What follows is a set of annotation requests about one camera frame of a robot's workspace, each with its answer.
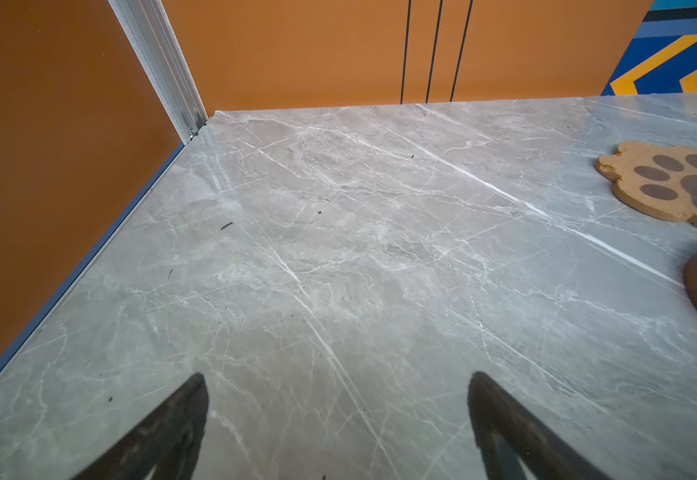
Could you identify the aluminium corner post left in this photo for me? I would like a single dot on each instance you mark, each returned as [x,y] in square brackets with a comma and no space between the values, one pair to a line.
[150,33]

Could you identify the paw shaped cork coaster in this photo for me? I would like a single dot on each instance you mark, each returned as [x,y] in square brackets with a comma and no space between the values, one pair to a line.
[657,181]

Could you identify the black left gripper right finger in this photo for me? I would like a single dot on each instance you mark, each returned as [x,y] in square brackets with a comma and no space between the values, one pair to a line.
[512,441]

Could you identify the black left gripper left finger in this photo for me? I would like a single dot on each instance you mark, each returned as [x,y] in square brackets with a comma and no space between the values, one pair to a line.
[165,444]

